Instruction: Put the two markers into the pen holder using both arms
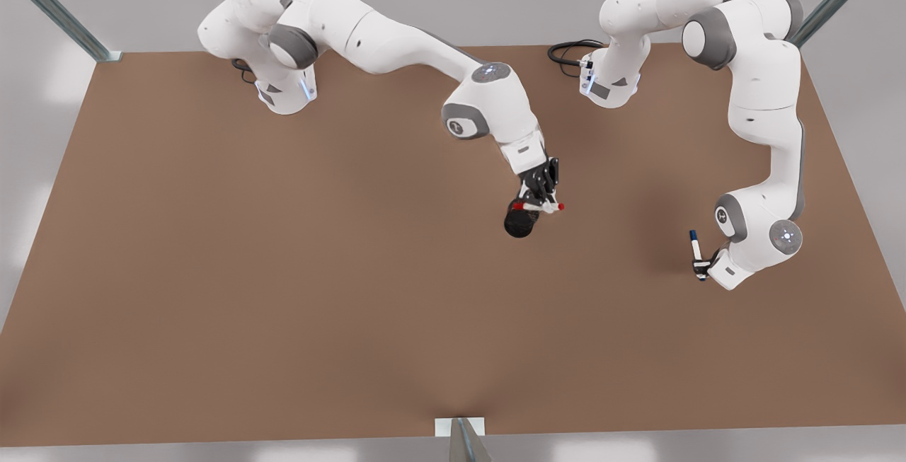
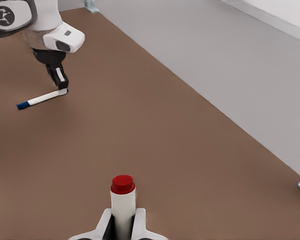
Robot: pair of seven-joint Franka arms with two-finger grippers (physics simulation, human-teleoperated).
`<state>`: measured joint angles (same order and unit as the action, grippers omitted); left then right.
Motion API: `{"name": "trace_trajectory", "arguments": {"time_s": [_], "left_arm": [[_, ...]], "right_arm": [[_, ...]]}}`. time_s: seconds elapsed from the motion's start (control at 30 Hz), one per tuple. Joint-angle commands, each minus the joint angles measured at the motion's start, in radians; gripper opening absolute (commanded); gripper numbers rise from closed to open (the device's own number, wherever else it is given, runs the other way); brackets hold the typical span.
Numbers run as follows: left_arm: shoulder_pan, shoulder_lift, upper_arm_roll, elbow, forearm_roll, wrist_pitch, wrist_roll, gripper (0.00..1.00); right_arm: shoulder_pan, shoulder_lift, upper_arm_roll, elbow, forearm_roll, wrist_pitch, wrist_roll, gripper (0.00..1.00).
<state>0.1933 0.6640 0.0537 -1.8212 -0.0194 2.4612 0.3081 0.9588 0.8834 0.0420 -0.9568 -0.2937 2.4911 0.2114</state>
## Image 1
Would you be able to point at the blue-capped white marker pen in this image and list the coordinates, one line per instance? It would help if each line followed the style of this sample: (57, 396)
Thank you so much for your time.
(696, 246)

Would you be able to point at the red-capped white marker pen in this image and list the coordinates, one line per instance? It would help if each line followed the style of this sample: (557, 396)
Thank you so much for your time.
(538, 206)

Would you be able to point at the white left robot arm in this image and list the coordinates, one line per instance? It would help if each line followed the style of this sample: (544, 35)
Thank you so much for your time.
(764, 94)

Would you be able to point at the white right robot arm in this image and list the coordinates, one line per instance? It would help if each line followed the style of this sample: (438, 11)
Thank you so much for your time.
(396, 41)

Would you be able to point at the black cylindrical pen cup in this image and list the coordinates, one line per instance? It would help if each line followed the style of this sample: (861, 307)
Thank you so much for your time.
(522, 221)

